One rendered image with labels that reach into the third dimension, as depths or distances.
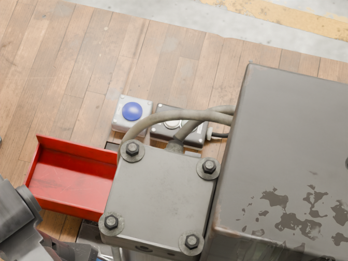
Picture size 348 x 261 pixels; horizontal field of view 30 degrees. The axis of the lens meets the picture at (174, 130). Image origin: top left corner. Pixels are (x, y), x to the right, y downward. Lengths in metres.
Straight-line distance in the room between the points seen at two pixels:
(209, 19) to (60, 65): 1.25
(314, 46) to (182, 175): 1.97
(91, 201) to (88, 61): 0.31
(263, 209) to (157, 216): 0.16
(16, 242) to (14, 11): 0.68
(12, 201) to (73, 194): 0.38
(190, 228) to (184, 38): 0.86
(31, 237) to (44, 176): 0.37
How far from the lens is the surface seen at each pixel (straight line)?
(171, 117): 0.59
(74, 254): 0.99
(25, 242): 0.88
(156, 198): 0.57
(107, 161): 1.23
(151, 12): 2.53
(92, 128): 1.28
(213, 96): 1.31
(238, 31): 2.50
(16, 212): 0.86
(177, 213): 0.56
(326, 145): 0.45
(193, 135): 1.24
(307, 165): 0.44
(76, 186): 1.23
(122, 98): 1.27
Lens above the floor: 2.04
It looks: 64 degrees down
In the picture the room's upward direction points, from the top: 5 degrees clockwise
